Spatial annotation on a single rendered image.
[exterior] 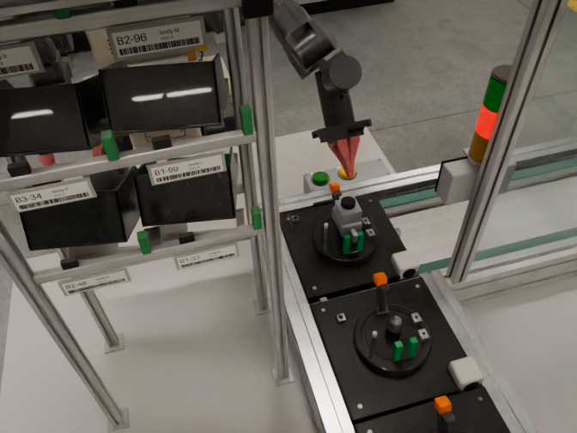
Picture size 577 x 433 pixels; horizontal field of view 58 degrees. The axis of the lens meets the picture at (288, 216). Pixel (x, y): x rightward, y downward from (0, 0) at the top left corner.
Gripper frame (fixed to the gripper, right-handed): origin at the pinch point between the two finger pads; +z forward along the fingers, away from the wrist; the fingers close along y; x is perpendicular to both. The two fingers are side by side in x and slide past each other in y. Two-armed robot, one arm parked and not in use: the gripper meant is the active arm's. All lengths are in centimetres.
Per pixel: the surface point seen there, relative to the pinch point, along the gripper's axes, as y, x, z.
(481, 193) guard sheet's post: 17.8, -14.0, 7.5
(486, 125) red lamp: 17.3, -19.9, -3.6
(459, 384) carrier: 7.6, -14.7, 38.7
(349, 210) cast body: -0.1, 4.7, 7.6
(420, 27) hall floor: 154, 272, -81
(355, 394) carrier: -9.9, -11.3, 37.0
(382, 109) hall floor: 88, 205, -24
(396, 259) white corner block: 7.9, 5.7, 19.6
